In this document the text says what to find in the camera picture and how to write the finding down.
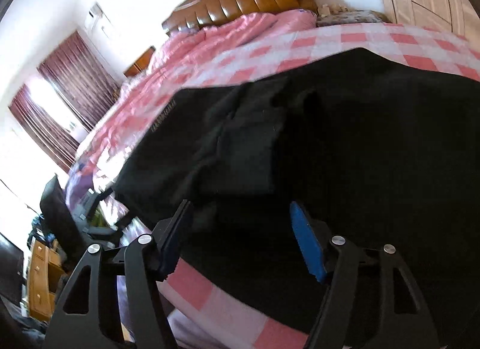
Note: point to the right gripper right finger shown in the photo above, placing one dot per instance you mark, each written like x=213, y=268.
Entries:
x=336, y=261

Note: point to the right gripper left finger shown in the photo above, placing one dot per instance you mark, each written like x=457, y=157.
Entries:
x=87, y=314

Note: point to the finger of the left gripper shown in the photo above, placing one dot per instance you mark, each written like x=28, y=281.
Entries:
x=86, y=207
x=111, y=231

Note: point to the black sweatpants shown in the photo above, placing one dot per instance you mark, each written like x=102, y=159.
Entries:
x=380, y=152

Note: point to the small wooden drawer cabinet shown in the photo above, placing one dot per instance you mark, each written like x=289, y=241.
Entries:
x=44, y=272

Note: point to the pink quilt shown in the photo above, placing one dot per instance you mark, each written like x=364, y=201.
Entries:
x=178, y=60

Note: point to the pink checkered bed sheet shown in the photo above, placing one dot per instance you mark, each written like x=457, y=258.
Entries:
x=221, y=315

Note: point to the dark red curtain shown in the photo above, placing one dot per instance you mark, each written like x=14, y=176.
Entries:
x=69, y=92

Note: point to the brown wooden side cabinet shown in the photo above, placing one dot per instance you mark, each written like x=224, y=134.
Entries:
x=140, y=64

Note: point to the white wall air conditioner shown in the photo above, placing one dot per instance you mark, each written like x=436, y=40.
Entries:
x=95, y=16

